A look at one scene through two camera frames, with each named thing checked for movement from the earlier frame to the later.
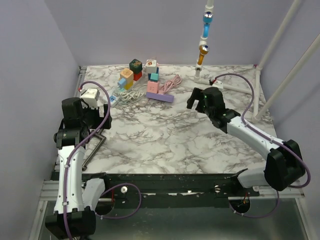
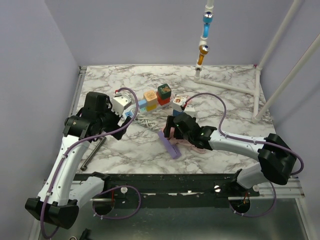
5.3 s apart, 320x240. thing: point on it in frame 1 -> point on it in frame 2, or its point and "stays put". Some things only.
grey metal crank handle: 103,139 stays put
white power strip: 140,83 -> 129,113
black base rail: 173,190 stays put
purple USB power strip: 160,97 -> 174,153
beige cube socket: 126,73 -> 151,97
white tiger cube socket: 151,66 -> 177,102
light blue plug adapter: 122,82 -> 142,103
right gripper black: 197,94 -> 170,123
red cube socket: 137,76 -> 162,101
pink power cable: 170,84 -> 172,140
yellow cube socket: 129,84 -> 150,107
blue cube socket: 149,75 -> 176,113
